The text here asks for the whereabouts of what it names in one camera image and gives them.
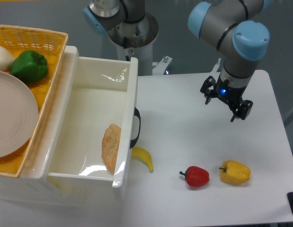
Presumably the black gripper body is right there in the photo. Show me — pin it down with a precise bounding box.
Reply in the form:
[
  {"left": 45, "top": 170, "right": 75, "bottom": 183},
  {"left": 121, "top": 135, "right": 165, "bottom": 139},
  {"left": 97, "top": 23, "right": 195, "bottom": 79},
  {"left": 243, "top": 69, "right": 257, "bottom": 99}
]
[{"left": 215, "top": 70, "right": 251, "bottom": 108}]

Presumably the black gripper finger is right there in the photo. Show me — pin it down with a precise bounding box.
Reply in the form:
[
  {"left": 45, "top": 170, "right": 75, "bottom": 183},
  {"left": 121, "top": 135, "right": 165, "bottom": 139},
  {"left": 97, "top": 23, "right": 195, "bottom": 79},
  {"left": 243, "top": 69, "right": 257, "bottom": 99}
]
[
  {"left": 230, "top": 99, "right": 253, "bottom": 122},
  {"left": 200, "top": 76, "right": 217, "bottom": 105}
]

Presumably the triangle bread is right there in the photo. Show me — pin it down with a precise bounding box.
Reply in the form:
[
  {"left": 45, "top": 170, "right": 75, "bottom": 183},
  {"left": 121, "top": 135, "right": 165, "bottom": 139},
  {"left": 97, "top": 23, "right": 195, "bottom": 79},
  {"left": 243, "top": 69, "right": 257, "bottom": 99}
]
[{"left": 101, "top": 123, "right": 121, "bottom": 172}]

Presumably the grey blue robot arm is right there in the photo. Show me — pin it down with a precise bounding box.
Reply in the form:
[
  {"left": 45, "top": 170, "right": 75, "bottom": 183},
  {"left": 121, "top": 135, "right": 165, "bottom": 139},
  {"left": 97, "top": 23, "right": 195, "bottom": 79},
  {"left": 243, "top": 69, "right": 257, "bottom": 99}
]
[{"left": 83, "top": 0, "right": 270, "bottom": 120}]

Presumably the white upper drawer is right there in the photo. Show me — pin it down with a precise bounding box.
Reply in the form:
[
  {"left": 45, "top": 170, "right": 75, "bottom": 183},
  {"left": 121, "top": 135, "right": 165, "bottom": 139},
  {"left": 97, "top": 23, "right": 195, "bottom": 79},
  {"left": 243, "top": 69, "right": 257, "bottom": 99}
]
[{"left": 45, "top": 56, "right": 139, "bottom": 189}]

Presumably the white drawer cabinet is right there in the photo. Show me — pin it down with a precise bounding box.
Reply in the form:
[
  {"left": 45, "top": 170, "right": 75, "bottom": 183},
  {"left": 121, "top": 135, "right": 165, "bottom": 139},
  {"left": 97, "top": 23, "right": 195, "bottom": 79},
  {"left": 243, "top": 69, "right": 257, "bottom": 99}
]
[{"left": 0, "top": 46, "right": 126, "bottom": 206}]

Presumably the yellow bell pepper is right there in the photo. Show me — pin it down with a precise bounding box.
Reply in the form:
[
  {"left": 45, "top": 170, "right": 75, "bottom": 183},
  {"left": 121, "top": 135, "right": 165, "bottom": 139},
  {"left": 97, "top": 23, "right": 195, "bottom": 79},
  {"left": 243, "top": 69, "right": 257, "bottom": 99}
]
[{"left": 219, "top": 160, "right": 251, "bottom": 185}]

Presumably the red bell pepper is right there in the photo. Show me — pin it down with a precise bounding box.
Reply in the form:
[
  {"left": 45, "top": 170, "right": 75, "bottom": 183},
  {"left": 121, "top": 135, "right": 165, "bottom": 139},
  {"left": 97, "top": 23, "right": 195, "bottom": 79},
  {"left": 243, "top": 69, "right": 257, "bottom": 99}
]
[{"left": 179, "top": 166, "right": 210, "bottom": 187}]

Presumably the yellow banana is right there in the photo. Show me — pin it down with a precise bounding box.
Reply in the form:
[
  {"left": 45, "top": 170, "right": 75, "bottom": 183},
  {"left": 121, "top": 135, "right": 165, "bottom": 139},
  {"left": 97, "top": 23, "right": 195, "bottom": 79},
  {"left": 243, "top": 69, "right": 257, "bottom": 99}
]
[{"left": 131, "top": 146, "right": 154, "bottom": 173}]

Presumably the yellow woven basket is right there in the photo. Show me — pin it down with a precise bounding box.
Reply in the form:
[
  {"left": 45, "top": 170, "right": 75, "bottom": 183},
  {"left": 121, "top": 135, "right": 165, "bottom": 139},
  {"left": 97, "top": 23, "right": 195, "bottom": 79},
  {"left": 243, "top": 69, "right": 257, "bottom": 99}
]
[{"left": 0, "top": 25, "right": 68, "bottom": 178}]

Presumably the green bell pepper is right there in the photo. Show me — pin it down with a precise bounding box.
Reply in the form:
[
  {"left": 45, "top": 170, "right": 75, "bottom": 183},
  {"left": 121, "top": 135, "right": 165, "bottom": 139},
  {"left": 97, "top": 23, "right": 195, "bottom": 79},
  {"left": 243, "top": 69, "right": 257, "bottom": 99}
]
[{"left": 9, "top": 50, "right": 48, "bottom": 83}]

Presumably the pink plate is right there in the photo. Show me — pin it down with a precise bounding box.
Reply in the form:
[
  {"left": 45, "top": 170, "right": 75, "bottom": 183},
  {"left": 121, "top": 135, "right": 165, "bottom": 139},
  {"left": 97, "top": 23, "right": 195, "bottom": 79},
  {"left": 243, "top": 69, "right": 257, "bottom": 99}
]
[{"left": 0, "top": 71, "right": 38, "bottom": 157}]

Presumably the white onion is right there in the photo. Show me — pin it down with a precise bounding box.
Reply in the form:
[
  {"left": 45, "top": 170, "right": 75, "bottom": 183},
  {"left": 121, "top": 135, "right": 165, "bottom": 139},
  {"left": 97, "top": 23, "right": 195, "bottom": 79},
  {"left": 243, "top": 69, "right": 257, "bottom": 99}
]
[{"left": 0, "top": 46, "right": 15, "bottom": 71}]

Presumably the white metal bracket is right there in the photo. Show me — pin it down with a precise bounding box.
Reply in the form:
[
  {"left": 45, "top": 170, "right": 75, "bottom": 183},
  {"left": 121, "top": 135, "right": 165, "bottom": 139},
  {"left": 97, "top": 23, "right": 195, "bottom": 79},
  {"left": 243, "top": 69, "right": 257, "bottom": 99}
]
[{"left": 152, "top": 56, "right": 173, "bottom": 75}]

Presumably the black drawer handle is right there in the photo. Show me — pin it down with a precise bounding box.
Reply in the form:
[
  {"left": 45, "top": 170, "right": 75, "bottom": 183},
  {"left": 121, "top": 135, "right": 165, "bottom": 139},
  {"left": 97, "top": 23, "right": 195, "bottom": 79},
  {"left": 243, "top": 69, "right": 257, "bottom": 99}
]
[{"left": 130, "top": 108, "right": 141, "bottom": 148}]

